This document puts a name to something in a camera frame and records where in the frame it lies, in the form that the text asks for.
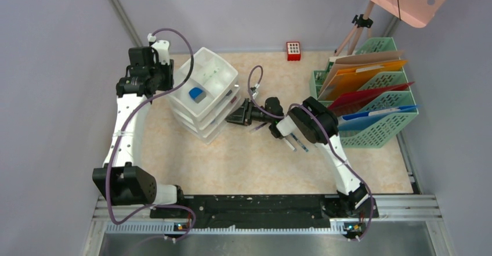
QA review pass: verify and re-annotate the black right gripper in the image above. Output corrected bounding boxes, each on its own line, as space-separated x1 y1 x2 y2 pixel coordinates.
225 98 273 127

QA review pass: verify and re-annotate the dark purple pen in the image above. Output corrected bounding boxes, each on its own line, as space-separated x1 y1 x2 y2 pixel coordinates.
250 122 267 133

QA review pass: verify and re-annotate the white plastic drawer organizer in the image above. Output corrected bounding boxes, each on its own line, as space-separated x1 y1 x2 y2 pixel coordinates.
165 47 241 144

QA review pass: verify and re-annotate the blue clear gel pen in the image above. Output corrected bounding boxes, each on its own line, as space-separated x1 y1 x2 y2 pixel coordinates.
291 134 309 152

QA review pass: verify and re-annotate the white blue pen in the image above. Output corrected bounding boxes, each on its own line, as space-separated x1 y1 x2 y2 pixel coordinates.
283 137 296 152

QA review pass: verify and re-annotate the orange folder binder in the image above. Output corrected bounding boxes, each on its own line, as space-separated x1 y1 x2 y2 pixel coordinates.
318 59 408 100

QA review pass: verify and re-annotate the red plastic folder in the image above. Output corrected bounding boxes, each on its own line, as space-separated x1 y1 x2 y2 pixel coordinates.
327 82 414 117

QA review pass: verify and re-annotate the green plastic file rack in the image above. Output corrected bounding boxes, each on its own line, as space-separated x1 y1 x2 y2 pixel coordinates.
310 37 419 149

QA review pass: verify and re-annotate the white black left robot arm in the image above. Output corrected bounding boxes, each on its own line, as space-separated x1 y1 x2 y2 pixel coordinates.
92 42 186 217

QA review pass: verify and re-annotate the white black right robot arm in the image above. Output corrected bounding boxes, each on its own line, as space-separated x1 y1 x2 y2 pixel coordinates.
225 97 371 217

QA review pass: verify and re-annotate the blue grey eraser block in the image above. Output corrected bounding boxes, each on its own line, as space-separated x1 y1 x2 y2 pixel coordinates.
189 87 207 103

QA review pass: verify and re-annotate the red grid pen holder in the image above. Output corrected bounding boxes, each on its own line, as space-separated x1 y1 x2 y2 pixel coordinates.
286 41 302 62

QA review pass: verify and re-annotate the blue file folder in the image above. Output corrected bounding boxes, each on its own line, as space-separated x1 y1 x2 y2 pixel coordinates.
338 105 419 131

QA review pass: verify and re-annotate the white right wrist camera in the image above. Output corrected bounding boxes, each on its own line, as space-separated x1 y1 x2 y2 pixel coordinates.
248 84 260 100

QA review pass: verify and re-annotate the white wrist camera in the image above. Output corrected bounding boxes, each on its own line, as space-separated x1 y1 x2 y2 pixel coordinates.
147 33 171 65
248 84 260 100

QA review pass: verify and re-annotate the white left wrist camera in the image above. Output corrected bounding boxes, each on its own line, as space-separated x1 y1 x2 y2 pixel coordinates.
147 33 171 65

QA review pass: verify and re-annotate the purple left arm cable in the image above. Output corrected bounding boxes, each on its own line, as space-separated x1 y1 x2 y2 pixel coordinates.
104 27 197 243

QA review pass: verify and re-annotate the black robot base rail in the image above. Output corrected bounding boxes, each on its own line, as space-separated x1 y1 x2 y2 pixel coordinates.
149 194 379 221

